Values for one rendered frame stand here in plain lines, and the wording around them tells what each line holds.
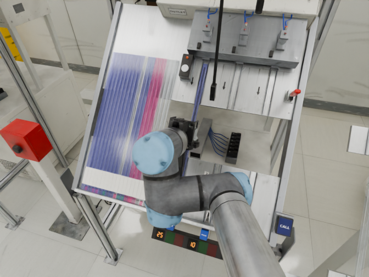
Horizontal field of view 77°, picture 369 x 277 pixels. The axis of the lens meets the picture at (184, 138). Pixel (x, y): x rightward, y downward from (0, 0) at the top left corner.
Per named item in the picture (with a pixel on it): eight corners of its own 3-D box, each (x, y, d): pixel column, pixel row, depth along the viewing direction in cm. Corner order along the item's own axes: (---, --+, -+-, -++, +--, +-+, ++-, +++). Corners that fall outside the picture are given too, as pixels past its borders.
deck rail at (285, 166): (272, 240, 73) (275, 247, 67) (265, 238, 74) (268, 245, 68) (312, 28, 77) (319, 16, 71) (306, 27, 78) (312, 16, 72)
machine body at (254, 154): (244, 245, 139) (269, 183, 97) (137, 214, 153) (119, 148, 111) (252, 166, 184) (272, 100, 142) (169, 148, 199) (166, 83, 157)
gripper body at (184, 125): (200, 120, 66) (191, 124, 55) (195, 149, 68) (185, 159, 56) (174, 116, 68) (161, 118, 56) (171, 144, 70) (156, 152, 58)
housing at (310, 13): (302, 40, 79) (318, 14, 65) (167, 27, 89) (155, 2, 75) (307, 17, 79) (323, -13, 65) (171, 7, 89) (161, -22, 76)
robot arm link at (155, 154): (130, 179, 43) (126, 134, 42) (152, 164, 54) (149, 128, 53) (170, 180, 41) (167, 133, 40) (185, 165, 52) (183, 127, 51)
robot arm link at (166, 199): (201, 227, 46) (198, 173, 45) (145, 233, 45) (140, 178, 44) (196, 209, 54) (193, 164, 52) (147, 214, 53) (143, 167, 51)
